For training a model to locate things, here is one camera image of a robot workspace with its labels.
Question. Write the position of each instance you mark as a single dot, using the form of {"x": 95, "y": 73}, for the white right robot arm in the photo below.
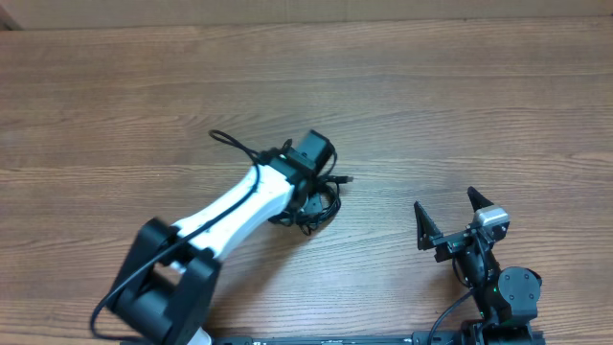
{"x": 506, "y": 298}

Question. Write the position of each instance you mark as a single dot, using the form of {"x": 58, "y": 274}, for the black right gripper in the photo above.
{"x": 427, "y": 236}

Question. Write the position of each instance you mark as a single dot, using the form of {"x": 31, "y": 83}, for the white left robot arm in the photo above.
{"x": 166, "y": 284}

